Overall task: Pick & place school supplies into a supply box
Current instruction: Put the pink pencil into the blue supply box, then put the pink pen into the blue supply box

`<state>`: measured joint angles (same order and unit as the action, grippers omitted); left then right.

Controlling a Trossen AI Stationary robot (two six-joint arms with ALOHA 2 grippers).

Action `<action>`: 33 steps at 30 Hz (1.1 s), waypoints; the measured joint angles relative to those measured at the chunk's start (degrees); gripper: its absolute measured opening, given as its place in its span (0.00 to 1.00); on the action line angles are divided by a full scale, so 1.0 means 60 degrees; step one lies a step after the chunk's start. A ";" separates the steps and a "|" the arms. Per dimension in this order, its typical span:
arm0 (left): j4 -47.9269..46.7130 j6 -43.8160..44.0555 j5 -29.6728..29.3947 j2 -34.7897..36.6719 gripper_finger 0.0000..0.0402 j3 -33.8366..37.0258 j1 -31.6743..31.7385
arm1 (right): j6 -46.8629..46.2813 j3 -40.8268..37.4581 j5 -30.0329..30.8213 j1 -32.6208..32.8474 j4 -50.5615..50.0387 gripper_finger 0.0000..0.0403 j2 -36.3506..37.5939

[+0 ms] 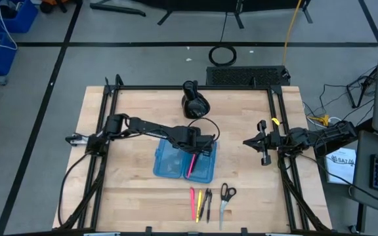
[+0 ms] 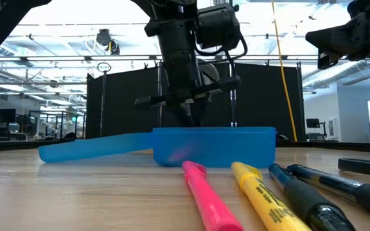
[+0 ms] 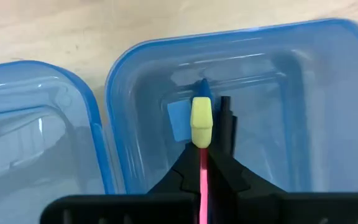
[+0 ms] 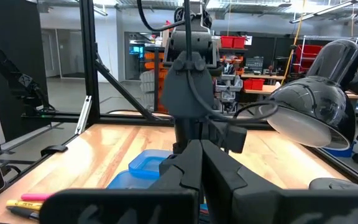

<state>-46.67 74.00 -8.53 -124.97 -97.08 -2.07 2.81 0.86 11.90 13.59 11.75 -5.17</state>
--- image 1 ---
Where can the black perforated case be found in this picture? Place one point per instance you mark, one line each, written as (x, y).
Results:
(244, 76)

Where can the yellow highlighter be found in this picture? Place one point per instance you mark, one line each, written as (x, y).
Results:
(199, 206)

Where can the black partition screen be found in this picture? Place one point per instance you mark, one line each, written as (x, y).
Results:
(208, 3)

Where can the yellow tag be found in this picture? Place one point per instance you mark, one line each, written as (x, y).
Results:
(275, 121)

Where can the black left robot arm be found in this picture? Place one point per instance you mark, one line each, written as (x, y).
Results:
(153, 128)

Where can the black stand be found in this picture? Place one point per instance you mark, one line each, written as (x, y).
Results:
(117, 8)

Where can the pink pencil with yellow eraser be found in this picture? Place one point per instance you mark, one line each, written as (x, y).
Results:
(191, 165)

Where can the pink highlighter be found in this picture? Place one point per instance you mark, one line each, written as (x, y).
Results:
(192, 203)

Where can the white paper sheet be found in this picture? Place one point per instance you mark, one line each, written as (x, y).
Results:
(340, 167)

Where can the orange and black item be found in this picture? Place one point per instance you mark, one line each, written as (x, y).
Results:
(52, 5)

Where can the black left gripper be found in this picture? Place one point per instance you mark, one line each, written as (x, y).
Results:
(192, 137)

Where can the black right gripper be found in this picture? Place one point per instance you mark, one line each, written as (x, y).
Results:
(274, 141)

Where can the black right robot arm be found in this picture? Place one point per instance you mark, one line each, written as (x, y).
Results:
(327, 134)

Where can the black tape dispenser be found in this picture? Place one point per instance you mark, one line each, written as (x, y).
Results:
(194, 105)

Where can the blue plastic supply box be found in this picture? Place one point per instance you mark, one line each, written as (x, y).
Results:
(169, 160)

